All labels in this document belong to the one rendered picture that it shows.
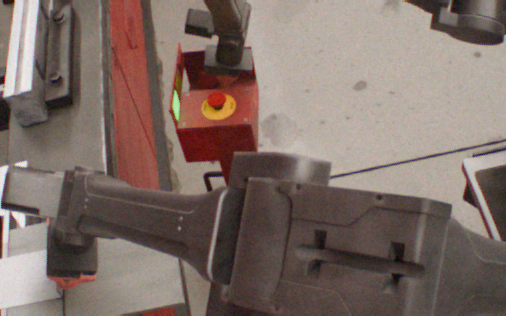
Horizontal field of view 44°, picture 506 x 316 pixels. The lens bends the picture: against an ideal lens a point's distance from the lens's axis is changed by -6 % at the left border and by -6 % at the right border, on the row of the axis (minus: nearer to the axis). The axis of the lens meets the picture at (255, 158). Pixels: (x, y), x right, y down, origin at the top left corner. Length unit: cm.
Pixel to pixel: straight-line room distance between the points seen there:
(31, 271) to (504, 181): 70
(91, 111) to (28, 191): 57
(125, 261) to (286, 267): 60
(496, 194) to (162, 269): 48
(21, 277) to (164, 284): 22
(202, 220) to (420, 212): 16
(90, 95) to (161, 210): 88
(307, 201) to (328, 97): 205
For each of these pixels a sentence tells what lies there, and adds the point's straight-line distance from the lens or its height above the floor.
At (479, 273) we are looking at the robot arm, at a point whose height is 146.
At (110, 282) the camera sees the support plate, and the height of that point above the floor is 100.
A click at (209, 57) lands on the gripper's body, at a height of 84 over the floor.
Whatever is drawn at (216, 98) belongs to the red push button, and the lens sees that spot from 135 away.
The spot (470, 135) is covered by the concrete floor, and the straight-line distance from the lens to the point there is 232.
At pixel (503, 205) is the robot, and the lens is 91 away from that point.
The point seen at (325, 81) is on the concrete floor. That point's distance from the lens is 246.
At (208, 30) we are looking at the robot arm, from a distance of 130.
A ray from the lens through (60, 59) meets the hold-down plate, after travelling 141.
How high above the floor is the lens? 179
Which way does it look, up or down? 53 degrees down
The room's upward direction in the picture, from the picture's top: 12 degrees counter-clockwise
